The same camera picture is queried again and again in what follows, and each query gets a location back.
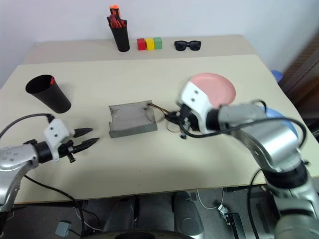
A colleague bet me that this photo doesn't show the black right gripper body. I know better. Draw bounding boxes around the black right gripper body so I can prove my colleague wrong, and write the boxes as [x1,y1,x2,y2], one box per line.
[174,104,200,139]

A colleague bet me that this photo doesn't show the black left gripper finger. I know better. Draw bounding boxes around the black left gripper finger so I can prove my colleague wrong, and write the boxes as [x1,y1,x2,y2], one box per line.
[74,127,94,139]
[72,137,100,153]

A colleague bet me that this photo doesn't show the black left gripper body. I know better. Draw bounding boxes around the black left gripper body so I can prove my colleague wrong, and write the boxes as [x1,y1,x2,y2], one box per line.
[58,140,76,164]

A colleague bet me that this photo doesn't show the clear glasses with brown temples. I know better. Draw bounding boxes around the clear glasses with brown temples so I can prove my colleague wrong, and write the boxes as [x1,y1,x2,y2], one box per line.
[145,100,180,133]

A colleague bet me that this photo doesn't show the grey open glasses case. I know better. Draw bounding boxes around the grey open glasses case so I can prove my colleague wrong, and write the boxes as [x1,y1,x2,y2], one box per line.
[108,100,159,138]

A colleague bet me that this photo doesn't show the black cup full of markers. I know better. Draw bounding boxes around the black cup full of markers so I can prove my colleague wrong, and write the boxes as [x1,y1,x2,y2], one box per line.
[110,24,131,53]

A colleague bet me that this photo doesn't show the pink plate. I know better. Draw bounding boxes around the pink plate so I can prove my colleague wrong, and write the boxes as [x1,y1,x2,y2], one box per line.
[188,72,237,109]

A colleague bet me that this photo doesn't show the black sunglasses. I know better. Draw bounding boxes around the black sunglasses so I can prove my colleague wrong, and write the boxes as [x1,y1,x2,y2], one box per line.
[173,40,202,52]

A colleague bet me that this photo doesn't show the yellow block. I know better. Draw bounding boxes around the yellow block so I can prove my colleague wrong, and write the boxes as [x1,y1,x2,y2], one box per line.
[145,37,156,51]

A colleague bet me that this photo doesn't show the dark rounded robot leg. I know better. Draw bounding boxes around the dark rounded robot leg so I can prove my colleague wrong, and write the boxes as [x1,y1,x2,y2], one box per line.
[172,191,205,235]
[102,198,137,233]

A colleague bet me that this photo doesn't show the small grey box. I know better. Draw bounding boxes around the small grey box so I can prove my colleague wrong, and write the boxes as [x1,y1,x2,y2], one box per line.
[54,220,72,237]

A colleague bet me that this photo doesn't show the blue plate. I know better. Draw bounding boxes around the blue plate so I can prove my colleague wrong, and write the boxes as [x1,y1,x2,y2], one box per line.
[259,105,300,140]

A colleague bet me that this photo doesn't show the blue round lid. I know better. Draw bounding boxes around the blue round lid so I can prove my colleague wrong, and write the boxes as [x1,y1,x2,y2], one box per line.
[271,69,284,83]

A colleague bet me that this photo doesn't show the dark rounded robot torso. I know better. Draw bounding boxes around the dark rounded robot torso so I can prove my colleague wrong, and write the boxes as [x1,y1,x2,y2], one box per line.
[93,229,201,239]

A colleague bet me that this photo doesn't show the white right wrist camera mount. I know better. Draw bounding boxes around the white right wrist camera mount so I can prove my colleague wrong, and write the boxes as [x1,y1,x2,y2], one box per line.
[176,81,218,134]

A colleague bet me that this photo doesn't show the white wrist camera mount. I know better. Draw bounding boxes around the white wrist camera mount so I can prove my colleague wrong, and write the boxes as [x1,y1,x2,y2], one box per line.
[43,119,76,163]
[176,81,218,134]

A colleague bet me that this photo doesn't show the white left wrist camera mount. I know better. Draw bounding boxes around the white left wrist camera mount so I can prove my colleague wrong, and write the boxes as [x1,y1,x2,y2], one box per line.
[43,119,76,163]

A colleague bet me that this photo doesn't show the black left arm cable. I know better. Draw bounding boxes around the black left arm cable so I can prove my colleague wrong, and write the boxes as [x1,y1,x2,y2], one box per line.
[0,114,56,140]

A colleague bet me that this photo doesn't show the white floor cable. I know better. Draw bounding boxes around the white floor cable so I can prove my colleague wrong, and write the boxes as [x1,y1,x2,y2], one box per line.
[196,188,225,210]

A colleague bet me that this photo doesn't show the metal caster bracket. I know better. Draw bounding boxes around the metal caster bracket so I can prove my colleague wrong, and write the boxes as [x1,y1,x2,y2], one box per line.
[217,203,247,239]

